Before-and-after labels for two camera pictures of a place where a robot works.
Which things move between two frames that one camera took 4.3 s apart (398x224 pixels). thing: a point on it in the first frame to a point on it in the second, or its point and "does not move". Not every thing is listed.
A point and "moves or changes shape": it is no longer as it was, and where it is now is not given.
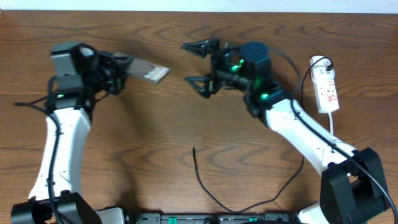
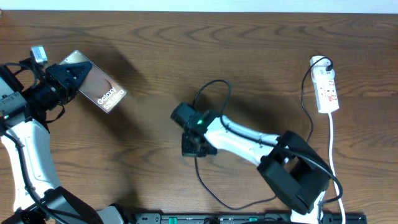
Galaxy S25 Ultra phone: (143, 70) moves or changes shape
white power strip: (324, 89) does not move
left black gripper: (119, 65) to (61, 72)
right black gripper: (210, 86) to (186, 150)
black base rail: (212, 218) does not move
